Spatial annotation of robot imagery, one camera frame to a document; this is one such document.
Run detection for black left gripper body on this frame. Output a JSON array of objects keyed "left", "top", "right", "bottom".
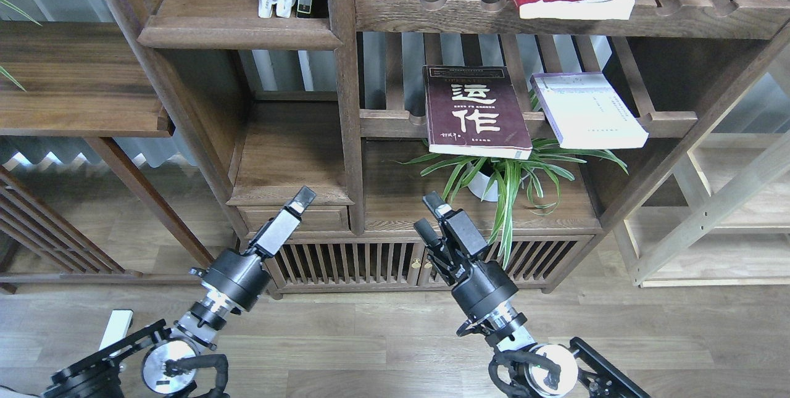
[{"left": 189, "top": 206, "right": 302, "bottom": 311}]

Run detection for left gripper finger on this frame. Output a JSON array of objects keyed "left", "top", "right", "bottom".
[{"left": 287, "top": 185, "right": 317, "bottom": 215}]

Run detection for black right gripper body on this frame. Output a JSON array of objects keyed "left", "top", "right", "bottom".
[{"left": 426, "top": 210, "right": 521, "bottom": 325}]

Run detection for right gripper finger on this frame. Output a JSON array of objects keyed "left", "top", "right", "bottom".
[
  {"left": 413, "top": 218, "right": 442, "bottom": 249},
  {"left": 422, "top": 192, "right": 452, "bottom": 220}
]

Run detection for maroon book white characters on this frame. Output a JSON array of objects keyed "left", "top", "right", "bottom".
[{"left": 423, "top": 64, "right": 533, "bottom": 160}]

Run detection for white lavender book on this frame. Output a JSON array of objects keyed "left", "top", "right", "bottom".
[{"left": 530, "top": 72, "right": 649, "bottom": 150}]

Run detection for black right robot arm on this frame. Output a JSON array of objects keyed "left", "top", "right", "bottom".
[{"left": 414, "top": 193, "right": 647, "bottom": 397}]

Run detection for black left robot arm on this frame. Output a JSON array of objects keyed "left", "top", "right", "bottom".
[{"left": 43, "top": 187, "right": 315, "bottom": 397}]

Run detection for white plant pot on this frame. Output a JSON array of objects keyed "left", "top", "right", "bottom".
[{"left": 468, "top": 164, "right": 499, "bottom": 203}]

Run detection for green spider plant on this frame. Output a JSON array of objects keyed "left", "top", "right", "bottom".
[{"left": 413, "top": 139, "right": 627, "bottom": 268}]

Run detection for dark wooden bookshelf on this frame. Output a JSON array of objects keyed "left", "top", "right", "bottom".
[{"left": 106, "top": 0, "right": 788, "bottom": 293}]

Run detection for light wooden rack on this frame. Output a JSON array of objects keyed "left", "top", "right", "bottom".
[{"left": 613, "top": 46, "right": 790, "bottom": 289}]

